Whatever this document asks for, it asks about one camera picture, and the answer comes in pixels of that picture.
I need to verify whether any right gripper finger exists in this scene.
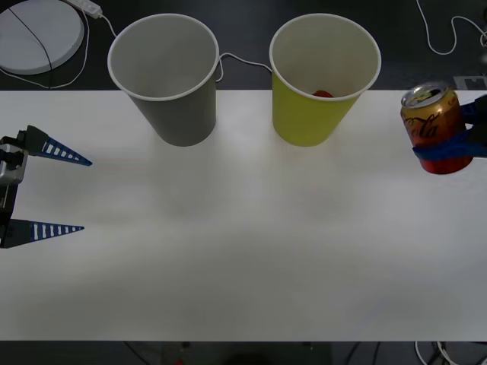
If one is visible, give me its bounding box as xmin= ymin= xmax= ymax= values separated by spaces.
xmin=412 ymin=123 xmax=487 ymax=162
xmin=459 ymin=94 xmax=487 ymax=126

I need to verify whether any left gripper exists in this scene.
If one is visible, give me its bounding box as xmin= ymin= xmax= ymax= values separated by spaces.
xmin=0 ymin=125 xmax=94 ymax=249

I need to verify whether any orange and red drink can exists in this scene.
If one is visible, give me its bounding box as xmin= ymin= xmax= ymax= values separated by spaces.
xmin=400 ymin=82 xmax=475 ymax=176

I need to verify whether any yellow-green plastic waste bin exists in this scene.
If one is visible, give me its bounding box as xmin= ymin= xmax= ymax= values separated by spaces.
xmin=269 ymin=13 xmax=382 ymax=148

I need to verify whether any grey plastic waste bin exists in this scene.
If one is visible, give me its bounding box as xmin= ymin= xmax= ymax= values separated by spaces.
xmin=107 ymin=13 xmax=221 ymax=148

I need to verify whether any white round disc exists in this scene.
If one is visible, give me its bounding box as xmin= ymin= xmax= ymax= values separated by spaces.
xmin=0 ymin=0 xmax=86 ymax=75

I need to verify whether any white power strip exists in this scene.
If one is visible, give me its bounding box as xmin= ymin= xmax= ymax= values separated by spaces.
xmin=65 ymin=0 xmax=103 ymax=18

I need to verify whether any thin white cable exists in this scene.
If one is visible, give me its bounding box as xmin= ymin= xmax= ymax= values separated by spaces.
xmin=415 ymin=0 xmax=487 ymax=56

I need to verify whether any thin black cable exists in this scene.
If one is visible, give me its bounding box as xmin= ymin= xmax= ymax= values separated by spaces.
xmin=6 ymin=6 xmax=54 ymax=89

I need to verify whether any white power strip cable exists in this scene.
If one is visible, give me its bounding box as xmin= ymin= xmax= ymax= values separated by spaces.
xmin=48 ymin=13 xmax=273 ymax=90

